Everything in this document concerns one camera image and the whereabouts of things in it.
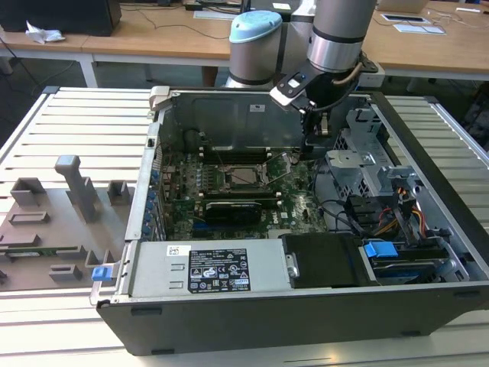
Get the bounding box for black graphics card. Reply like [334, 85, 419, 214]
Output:
[204, 200, 264, 230]

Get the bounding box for silver disk bay cage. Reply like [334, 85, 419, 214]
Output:
[324, 109, 390, 196]

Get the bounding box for green RAM stick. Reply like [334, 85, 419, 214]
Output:
[0, 247, 83, 258]

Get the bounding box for grey case release handle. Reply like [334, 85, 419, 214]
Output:
[148, 86, 171, 115]

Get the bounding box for black open PC case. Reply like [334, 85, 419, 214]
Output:
[89, 86, 484, 356]

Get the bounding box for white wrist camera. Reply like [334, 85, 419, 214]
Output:
[269, 70, 318, 114]

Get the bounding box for thin wire locking lever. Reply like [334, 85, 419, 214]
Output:
[212, 147, 230, 169]

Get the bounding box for metal socket cover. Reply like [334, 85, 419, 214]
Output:
[263, 151, 296, 185]

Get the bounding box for grey power supply unit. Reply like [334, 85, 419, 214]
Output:
[129, 240, 291, 297]

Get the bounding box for CPU socket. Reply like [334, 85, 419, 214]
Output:
[219, 164, 274, 191]

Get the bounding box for wooden desk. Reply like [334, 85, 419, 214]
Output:
[0, 0, 489, 82]

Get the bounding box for black computer tower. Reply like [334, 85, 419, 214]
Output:
[0, 0, 122, 37]

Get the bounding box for crumpled white paper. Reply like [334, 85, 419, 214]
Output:
[25, 21, 66, 43]

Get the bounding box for black installed RAM sticks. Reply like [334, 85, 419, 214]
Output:
[198, 190, 283, 208]

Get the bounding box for white paper sheets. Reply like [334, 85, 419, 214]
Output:
[393, 22, 448, 35]

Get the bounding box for grey parts rack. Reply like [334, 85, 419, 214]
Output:
[0, 154, 133, 294]

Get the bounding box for green motherboard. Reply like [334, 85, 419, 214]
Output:
[160, 151, 329, 240]

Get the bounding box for yellow red wire bundle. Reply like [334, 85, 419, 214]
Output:
[376, 206, 427, 236]

